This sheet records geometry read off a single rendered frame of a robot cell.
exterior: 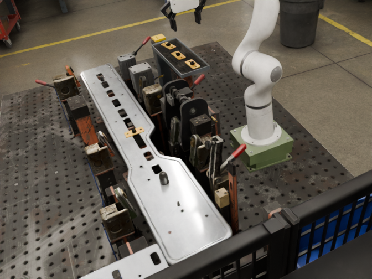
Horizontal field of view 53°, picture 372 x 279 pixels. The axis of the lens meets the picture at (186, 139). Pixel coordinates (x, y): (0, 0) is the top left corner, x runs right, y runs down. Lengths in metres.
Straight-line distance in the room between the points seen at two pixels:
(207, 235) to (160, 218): 0.17
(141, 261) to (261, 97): 0.86
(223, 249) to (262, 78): 1.12
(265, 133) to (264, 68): 0.36
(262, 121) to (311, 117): 1.64
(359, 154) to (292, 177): 1.32
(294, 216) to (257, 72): 1.07
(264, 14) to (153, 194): 0.80
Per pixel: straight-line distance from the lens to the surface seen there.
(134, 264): 1.17
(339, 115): 3.38
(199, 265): 0.49
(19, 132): 2.45
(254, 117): 1.71
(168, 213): 1.26
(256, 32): 1.57
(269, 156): 1.78
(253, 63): 1.56
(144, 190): 1.35
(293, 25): 4.29
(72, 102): 1.88
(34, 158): 2.18
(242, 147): 1.24
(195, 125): 1.39
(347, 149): 3.06
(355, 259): 0.65
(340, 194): 0.57
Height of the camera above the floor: 1.96
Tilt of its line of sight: 39 degrees down
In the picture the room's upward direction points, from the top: 8 degrees counter-clockwise
